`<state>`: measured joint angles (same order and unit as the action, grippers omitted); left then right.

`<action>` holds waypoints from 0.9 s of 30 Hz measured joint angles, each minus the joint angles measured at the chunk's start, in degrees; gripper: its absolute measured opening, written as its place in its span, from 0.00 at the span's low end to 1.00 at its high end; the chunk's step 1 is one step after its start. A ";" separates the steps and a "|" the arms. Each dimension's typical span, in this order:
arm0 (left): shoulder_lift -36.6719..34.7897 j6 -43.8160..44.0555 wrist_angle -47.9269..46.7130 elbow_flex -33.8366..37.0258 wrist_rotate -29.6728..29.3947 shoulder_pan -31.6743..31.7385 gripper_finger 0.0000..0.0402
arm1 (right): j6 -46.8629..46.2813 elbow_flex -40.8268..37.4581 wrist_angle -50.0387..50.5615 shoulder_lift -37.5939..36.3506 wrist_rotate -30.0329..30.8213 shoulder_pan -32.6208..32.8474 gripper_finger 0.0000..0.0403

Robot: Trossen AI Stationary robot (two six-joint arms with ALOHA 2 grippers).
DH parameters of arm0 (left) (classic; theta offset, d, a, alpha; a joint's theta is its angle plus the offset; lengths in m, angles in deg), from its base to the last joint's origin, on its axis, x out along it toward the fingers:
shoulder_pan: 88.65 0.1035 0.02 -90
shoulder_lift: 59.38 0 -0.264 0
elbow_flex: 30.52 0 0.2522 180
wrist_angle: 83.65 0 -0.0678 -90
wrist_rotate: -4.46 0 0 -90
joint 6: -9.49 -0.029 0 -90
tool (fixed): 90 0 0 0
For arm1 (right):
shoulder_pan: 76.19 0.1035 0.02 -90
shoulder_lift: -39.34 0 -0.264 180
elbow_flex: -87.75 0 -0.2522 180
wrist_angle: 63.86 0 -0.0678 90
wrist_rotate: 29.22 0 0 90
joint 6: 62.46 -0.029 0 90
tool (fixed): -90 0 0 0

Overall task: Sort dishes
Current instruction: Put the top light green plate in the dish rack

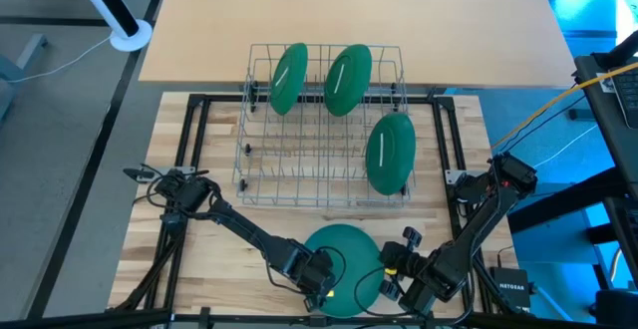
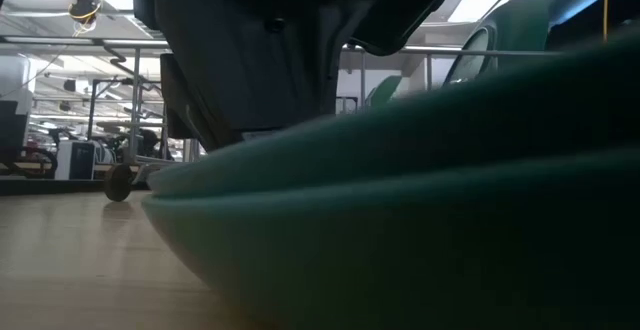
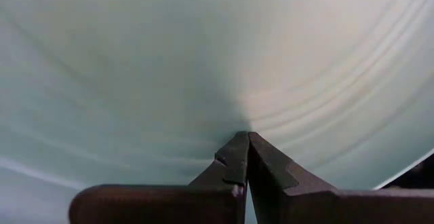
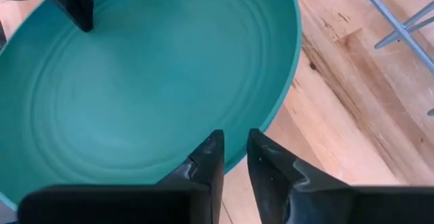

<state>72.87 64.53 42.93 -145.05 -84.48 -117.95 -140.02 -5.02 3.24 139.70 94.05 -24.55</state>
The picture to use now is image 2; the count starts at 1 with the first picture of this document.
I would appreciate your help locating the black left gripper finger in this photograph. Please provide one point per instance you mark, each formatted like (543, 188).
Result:
(192, 105)

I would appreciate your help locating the white box appliance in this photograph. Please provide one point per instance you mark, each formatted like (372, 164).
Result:
(75, 160)

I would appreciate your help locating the black box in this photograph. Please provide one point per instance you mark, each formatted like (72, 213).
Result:
(12, 125)

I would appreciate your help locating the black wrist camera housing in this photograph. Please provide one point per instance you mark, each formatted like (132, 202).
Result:
(405, 10)

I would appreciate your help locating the black aluminium frame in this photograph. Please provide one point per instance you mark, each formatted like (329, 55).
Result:
(50, 186)

